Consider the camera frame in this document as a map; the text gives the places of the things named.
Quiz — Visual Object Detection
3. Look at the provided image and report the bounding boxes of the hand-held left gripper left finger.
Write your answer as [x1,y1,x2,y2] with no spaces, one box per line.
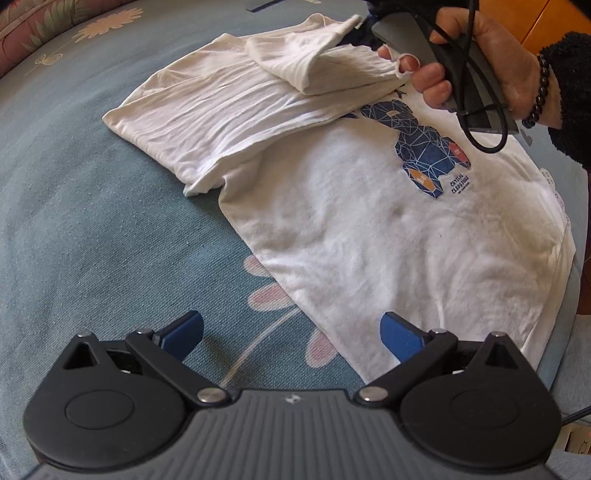
[61,310,232,408]

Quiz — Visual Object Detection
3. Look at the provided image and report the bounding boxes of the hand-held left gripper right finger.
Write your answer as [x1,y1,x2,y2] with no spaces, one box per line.
[353,311,526,409]

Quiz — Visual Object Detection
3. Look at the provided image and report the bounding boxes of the white bear-print long-sleeve shirt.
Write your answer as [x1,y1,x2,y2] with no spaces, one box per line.
[102,13,577,384]

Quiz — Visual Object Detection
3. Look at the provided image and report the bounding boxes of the person's right forearm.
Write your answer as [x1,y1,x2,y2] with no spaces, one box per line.
[538,31,591,171]

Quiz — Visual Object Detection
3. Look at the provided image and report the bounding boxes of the person's right hand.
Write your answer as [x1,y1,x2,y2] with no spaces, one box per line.
[376,7,551,123]

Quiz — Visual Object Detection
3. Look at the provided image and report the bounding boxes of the blue flower-print bed sheet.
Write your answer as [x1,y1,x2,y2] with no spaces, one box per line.
[0,0,591,480]

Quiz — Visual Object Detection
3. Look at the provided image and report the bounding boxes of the grey cloth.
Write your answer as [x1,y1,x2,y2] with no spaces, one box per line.
[551,314,591,480]

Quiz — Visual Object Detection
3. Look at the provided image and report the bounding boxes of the pink floral quilt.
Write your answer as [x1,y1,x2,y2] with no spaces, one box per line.
[0,0,134,77]

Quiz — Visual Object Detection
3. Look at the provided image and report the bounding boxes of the black bead bracelet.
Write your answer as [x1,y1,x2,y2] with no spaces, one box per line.
[522,53,553,130]

